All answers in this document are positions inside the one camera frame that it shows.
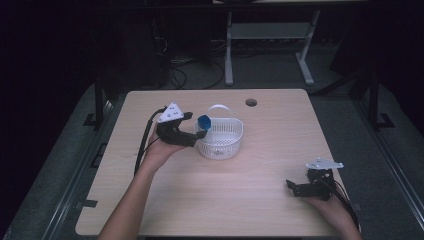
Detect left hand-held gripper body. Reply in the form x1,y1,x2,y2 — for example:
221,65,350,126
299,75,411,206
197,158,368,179
156,101,198,148

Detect white bottle with blue cap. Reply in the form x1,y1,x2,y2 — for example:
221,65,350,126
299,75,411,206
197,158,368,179
197,114,215,143

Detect person's left hand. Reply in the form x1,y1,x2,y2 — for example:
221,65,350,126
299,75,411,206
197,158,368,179
140,122,187,172

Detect black tape strip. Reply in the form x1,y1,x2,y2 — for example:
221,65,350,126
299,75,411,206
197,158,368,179
80,198,99,209

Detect black floor cables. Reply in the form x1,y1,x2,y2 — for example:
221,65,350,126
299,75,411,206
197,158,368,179
165,36,226,91

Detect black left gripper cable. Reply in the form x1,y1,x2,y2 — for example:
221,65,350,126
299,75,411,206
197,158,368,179
133,106,168,177

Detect person's right hand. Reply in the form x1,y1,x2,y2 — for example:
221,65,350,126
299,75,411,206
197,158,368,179
303,195,352,228

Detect white plastic basket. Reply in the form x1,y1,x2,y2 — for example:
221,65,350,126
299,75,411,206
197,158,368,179
193,104,245,161

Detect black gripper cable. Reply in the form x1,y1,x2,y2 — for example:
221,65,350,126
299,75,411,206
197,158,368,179
133,106,168,177
318,175,362,233

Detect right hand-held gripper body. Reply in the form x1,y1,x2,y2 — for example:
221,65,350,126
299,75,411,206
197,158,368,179
298,157,345,202

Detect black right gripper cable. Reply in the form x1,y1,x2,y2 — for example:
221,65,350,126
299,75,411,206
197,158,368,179
318,175,362,233

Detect white metal desk frame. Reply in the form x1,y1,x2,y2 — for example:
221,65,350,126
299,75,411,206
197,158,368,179
224,9,322,87

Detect black metal stand post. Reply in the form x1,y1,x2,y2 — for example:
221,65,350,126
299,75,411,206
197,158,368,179
366,68,396,132
82,74,106,128

